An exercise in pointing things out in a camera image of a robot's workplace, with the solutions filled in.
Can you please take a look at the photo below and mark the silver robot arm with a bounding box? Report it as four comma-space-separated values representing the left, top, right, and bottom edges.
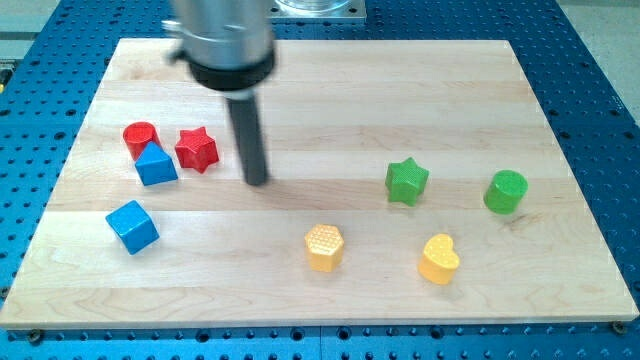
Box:
162, 0, 275, 100

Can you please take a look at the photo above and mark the green star block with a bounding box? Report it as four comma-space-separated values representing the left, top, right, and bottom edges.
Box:
385, 157, 430, 207

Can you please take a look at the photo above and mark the red star block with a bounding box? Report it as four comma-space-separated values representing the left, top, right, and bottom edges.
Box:
174, 126, 220, 173

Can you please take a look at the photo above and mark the yellow heart block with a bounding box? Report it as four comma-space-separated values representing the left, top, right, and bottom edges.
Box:
418, 233, 460, 285

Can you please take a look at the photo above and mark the yellow hexagon block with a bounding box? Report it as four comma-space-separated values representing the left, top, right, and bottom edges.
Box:
304, 224, 345, 272

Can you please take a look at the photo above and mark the wooden board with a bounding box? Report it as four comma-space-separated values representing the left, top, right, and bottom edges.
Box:
1, 39, 638, 329

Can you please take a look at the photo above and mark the black pusher rod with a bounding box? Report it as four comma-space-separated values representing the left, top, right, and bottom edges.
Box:
225, 92, 268, 186

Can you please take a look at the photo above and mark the blue triangle block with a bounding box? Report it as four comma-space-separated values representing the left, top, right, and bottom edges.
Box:
135, 142, 178, 186

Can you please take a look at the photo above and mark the green cylinder block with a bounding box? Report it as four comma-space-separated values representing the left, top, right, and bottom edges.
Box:
483, 169, 528, 215

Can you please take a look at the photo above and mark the red cylinder block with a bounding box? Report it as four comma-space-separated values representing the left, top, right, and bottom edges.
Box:
122, 121, 161, 160

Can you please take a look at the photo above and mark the blue cube block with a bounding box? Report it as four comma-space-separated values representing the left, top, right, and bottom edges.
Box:
105, 200, 159, 255

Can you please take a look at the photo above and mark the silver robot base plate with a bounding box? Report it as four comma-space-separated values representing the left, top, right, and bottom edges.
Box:
266, 0, 367, 24

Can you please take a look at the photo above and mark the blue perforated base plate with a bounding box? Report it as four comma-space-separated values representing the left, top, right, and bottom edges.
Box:
1, 1, 639, 359

